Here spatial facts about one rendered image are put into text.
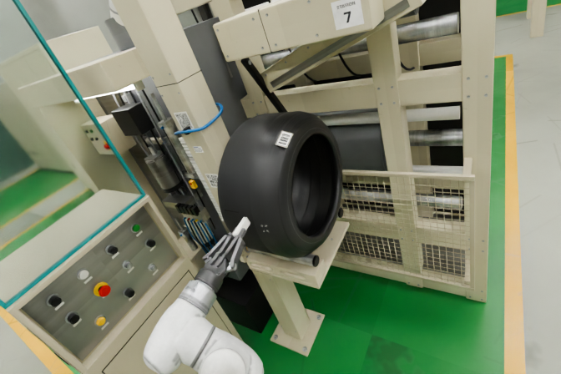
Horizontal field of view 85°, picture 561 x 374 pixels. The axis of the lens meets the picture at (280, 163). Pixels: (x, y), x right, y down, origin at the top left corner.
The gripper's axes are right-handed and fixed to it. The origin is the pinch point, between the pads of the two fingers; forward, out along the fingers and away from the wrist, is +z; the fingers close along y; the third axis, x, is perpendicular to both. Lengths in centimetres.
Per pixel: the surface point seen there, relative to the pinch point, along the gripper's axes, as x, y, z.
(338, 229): 48, -7, 38
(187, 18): 55, 877, 856
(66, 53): -50, 318, 140
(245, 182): -9.5, 0.2, 11.1
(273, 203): -3.3, -9.0, 8.9
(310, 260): 33.4, -8.0, 11.6
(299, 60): -23, 0, 67
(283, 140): -15.3, -9.7, 25.1
